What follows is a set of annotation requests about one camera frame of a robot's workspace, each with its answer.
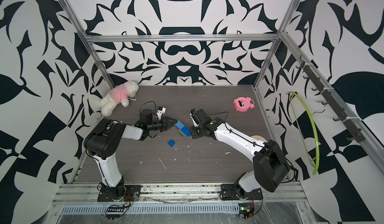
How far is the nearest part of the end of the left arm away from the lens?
0.79 m

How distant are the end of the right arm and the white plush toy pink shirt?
22.1 inches

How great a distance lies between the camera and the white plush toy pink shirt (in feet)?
3.41

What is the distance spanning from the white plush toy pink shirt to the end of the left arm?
12.8 inches
